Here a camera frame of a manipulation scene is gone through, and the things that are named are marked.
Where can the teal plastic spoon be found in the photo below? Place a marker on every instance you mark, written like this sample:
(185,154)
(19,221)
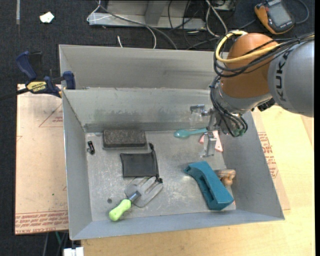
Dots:
(186,133)

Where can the dark speckled flat block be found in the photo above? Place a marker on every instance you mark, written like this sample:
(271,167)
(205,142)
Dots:
(124,138)

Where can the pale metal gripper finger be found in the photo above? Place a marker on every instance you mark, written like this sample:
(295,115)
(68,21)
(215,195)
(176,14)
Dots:
(210,145)
(198,109)

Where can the tan toy figure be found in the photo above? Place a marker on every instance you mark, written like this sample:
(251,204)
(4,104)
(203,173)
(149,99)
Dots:
(228,176)

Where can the grey metal bin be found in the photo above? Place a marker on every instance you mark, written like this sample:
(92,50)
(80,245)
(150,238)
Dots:
(175,195)

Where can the small black clip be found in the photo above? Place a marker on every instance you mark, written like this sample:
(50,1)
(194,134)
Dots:
(91,147)

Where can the black cylinder on white bracket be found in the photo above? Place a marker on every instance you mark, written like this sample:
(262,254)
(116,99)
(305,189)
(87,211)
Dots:
(265,105)

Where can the brown cardboard board red print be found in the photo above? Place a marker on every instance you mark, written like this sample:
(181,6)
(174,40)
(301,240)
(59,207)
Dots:
(40,162)

